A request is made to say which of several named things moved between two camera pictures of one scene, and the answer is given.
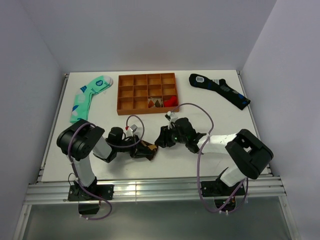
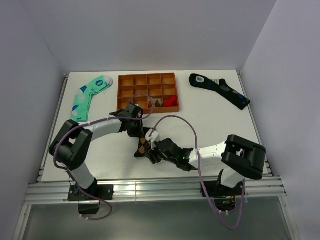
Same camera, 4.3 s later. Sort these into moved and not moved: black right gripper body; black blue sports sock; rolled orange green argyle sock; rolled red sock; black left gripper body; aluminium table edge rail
Moved: black right gripper body; black left gripper body
Not moved: black blue sports sock; rolled red sock; aluminium table edge rail; rolled orange green argyle sock
